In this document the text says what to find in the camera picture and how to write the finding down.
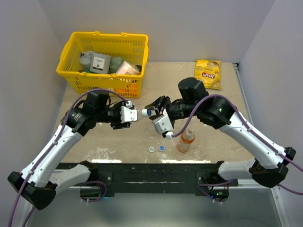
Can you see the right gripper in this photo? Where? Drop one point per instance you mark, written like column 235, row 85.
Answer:
column 163, row 101

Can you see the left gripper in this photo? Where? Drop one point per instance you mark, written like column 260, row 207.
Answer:
column 118, row 124

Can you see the blue Pocari Sweat cap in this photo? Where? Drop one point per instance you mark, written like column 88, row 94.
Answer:
column 146, row 113

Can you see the clear bottle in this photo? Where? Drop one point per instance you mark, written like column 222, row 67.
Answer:
column 139, row 111

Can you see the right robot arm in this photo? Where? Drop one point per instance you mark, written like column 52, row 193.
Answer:
column 268, row 167

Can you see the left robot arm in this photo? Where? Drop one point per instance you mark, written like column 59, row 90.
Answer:
column 37, row 183

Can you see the orange drink bottle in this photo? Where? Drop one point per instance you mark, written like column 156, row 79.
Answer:
column 185, row 141

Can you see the pink packet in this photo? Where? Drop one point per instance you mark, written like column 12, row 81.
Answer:
column 127, row 69

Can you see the green scrub sponge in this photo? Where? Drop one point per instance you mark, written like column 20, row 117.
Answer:
column 115, row 64

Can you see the grey box with label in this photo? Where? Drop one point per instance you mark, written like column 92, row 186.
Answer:
column 100, row 63

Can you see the grey pouch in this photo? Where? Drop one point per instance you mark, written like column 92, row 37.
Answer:
column 85, row 59

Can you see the yellow chips bag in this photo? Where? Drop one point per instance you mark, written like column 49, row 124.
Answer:
column 208, row 71

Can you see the yellow plastic basket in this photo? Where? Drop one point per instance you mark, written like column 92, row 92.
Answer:
column 132, row 47

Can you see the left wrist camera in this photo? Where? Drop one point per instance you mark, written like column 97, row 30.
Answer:
column 128, row 113

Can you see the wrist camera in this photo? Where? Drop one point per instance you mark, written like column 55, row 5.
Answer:
column 164, row 125
column 128, row 113

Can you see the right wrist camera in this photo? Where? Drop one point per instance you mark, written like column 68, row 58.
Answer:
column 164, row 125

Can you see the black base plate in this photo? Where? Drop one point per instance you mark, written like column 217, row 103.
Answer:
column 158, row 178

